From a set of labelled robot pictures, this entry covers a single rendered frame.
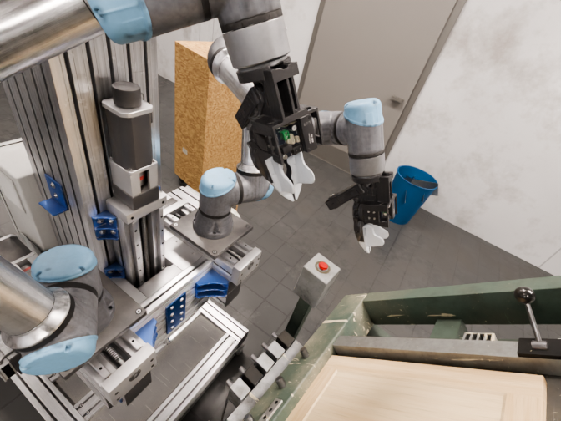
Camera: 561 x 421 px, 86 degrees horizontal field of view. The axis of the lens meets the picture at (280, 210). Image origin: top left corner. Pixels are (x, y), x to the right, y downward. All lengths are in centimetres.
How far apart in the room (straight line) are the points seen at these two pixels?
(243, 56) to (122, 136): 48
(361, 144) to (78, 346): 66
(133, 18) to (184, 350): 162
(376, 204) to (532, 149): 306
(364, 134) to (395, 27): 297
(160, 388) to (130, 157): 121
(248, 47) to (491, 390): 79
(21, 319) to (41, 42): 42
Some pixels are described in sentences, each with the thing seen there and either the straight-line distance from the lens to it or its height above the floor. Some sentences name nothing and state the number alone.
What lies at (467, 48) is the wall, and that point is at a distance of 353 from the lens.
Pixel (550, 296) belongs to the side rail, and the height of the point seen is 135.
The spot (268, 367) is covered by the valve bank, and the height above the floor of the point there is 76.
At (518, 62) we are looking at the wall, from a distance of 353.
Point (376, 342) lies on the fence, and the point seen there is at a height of 104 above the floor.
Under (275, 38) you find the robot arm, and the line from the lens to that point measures 39.
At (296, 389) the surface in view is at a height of 91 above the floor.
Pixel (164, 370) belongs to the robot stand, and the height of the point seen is 21.
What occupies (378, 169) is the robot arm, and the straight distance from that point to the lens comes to 67.
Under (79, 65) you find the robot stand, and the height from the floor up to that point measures 161.
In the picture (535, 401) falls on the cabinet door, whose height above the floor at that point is 133.
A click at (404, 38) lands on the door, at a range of 355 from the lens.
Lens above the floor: 185
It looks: 38 degrees down
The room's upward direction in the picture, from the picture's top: 16 degrees clockwise
